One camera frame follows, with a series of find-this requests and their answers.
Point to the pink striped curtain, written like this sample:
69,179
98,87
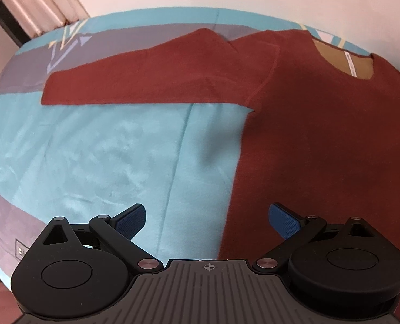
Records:
37,17

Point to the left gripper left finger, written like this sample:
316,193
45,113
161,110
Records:
116,234

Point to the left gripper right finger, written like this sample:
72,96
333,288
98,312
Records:
296,232

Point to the blue grey patterned bedsheet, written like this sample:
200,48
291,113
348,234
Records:
62,165

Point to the dark red knit sweater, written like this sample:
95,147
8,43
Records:
317,138

